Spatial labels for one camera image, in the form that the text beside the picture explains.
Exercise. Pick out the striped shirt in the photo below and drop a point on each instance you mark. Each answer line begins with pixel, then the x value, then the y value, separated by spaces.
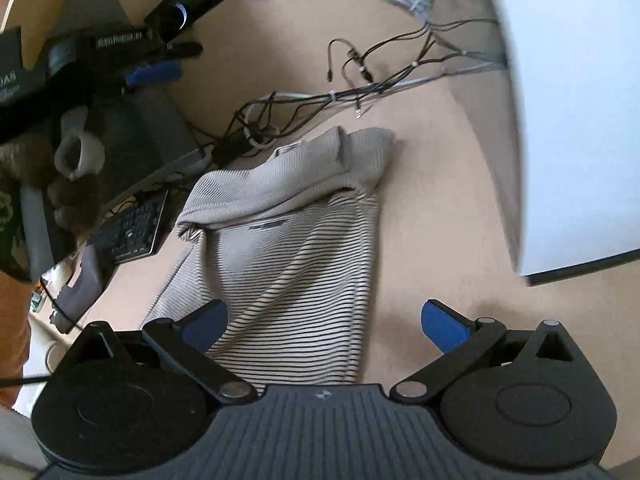
pixel 290 240

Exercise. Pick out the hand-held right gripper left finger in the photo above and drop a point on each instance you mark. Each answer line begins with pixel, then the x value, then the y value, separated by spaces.
pixel 210 321

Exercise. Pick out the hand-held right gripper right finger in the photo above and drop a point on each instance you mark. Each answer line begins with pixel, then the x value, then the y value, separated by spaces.
pixel 442 326

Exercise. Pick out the computer tower case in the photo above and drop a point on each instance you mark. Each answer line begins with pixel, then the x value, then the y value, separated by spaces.
pixel 575 110

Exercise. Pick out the orange cloth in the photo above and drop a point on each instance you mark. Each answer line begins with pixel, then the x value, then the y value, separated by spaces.
pixel 12 330

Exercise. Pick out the black keyboard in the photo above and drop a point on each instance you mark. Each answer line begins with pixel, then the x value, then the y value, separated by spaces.
pixel 132 227

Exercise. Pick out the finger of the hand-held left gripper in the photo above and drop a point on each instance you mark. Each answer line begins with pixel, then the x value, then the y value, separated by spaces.
pixel 155 73
pixel 177 50

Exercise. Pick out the black power adapter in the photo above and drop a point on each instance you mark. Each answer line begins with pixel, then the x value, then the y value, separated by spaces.
pixel 231 149

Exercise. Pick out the person's left hand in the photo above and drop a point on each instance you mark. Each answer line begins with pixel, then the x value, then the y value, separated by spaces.
pixel 75 202

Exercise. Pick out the grey computer monitor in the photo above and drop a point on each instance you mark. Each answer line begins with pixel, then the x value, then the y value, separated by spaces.
pixel 145 135

